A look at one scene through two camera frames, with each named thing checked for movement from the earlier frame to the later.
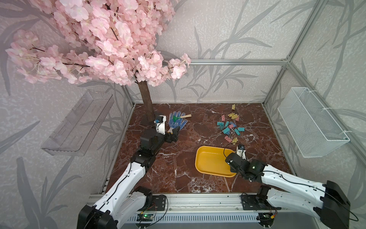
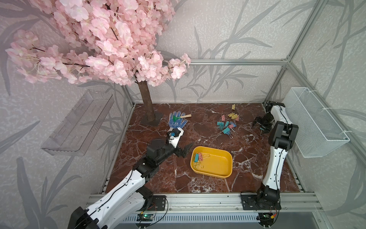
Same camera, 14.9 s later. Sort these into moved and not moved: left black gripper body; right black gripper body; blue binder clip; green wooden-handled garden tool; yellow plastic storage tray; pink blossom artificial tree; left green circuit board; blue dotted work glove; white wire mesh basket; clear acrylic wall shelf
Moved: left black gripper body; right black gripper body
Not moved: blue dotted work glove; pink blossom artificial tree; left green circuit board; blue binder clip; white wire mesh basket; clear acrylic wall shelf; green wooden-handled garden tool; yellow plastic storage tray
